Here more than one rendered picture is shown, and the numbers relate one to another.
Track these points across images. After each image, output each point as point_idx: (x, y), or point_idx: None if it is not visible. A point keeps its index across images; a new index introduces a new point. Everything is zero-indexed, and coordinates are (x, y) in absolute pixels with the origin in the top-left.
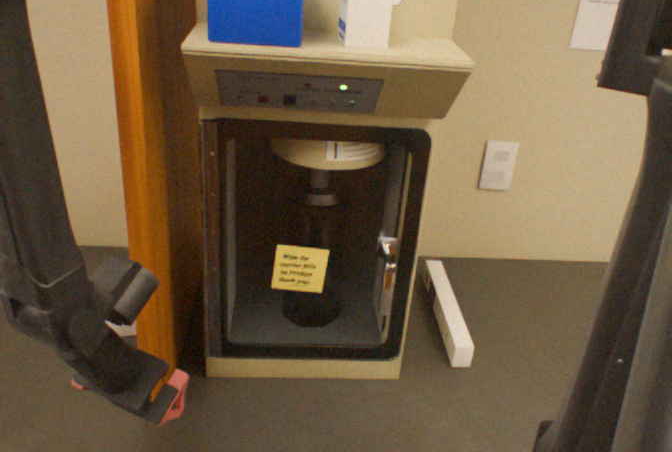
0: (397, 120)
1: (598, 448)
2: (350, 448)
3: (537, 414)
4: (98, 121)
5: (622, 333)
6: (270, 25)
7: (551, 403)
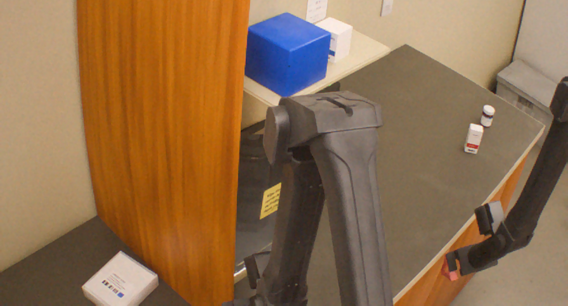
0: None
1: (541, 206)
2: (332, 278)
3: (387, 203)
4: (21, 156)
5: (554, 174)
6: (314, 73)
7: (387, 193)
